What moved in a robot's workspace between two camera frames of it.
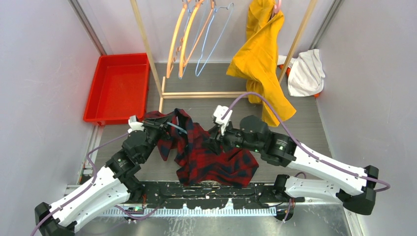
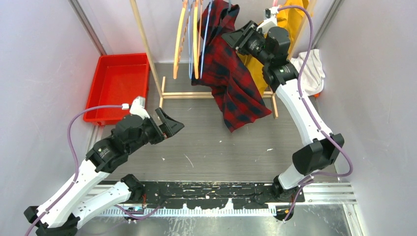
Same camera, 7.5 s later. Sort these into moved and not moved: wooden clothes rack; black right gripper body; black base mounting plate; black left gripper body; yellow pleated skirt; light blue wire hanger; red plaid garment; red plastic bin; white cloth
Moved: black right gripper body; red plaid garment; light blue wire hanger; yellow pleated skirt
Not moved: wooden clothes rack; black left gripper body; black base mounting plate; red plastic bin; white cloth
